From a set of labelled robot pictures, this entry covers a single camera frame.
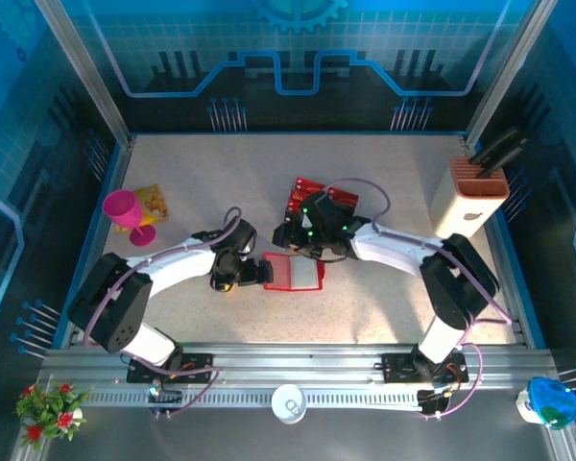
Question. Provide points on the white knife block pink top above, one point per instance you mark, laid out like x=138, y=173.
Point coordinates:
x=456, y=206

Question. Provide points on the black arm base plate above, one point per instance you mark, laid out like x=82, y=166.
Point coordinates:
x=197, y=367
x=398, y=367

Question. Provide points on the aluminium frame post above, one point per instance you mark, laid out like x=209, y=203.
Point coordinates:
x=505, y=72
x=87, y=72

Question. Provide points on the artificial plant red flowers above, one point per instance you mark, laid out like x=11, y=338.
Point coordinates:
x=48, y=408

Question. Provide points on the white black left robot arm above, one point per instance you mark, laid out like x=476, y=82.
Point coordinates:
x=173, y=269

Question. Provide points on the yellow snack bag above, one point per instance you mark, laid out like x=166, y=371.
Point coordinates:
x=156, y=201

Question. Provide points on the red credit card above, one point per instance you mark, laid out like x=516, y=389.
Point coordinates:
x=309, y=184
x=295, y=206
x=345, y=198
x=302, y=195

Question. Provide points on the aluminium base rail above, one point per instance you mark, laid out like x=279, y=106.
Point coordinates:
x=293, y=365

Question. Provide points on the red card holder wallet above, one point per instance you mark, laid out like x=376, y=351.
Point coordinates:
x=280, y=274

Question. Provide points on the pink plastic goblet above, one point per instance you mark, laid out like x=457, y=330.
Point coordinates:
x=122, y=209

